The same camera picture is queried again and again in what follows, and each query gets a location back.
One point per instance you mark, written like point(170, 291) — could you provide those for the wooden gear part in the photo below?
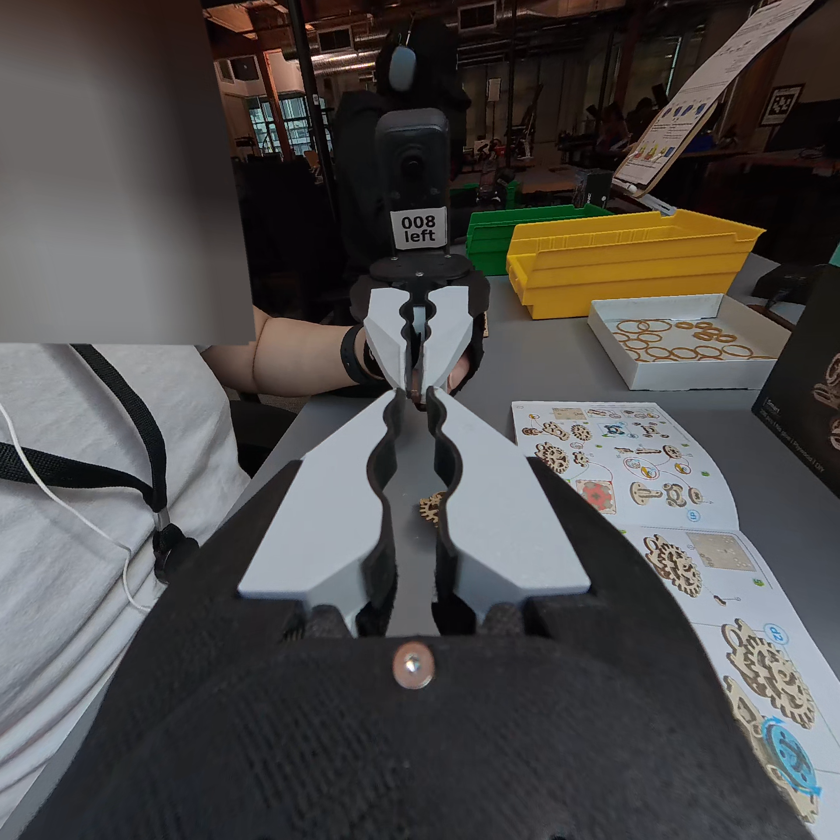
point(432, 506)

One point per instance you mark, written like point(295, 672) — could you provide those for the white air vent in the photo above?
point(477, 16)

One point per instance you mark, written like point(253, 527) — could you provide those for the instruction sheet on clipboard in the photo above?
point(656, 182)

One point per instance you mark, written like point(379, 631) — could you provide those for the grey headphones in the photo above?
point(401, 65)

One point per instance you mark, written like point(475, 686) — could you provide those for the pile of wooden rings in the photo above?
point(656, 341)

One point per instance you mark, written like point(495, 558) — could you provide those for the small black box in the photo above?
point(594, 187)

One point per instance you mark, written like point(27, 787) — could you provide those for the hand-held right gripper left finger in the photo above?
point(315, 525)

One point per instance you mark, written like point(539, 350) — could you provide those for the flat black device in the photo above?
point(787, 279)

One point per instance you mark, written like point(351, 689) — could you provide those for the black smartwatch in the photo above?
point(353, 354)

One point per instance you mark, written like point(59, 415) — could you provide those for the black and white marker tag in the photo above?
point(784, 105)

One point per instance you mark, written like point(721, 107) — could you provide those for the folded assembly instruction sheet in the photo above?
point(715, 485)

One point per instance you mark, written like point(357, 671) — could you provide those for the white cardboard box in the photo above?
point(689, 377)

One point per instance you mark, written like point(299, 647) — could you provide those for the person's left forearm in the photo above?
point(289, 361)

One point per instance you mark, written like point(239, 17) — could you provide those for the person's left hand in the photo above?
point(459, 377)

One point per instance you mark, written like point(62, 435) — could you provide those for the small dark wooden part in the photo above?
point(417, 392)

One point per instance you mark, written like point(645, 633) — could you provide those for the yellow plastic bin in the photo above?
point(623, 275)

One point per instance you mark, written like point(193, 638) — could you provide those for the green plastic bin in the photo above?
point(499, 229)

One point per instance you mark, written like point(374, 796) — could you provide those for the black pole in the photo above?
point(308, 98)

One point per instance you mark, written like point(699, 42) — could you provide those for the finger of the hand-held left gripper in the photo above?
point(384, 328)
point(449, 328)

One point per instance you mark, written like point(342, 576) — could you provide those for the black product box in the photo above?
point(797, 394)

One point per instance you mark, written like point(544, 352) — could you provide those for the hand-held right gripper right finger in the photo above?
point(518, 525)

